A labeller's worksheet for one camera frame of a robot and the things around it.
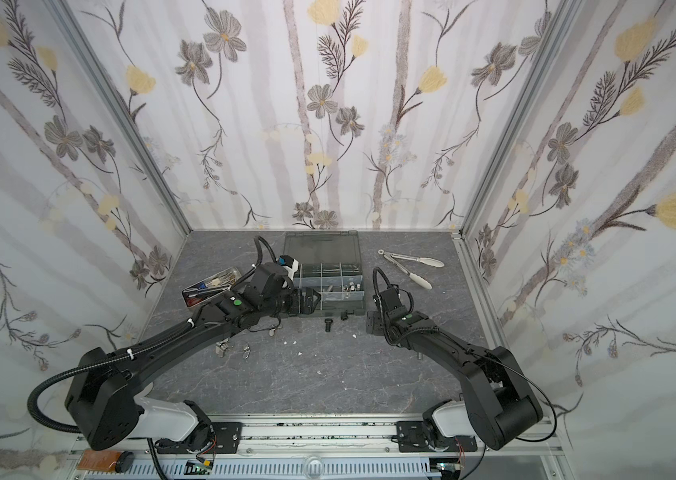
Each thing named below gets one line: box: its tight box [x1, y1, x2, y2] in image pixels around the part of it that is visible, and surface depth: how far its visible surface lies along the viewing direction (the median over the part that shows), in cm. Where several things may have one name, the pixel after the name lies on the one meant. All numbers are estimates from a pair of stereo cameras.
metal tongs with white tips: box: [377, 249, 445, 290], surface depth 113 cm
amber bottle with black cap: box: [78, 449, 135, 473], surface depth 69 cm
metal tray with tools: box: [182, 266, 242, 307], surface depth 103 cm
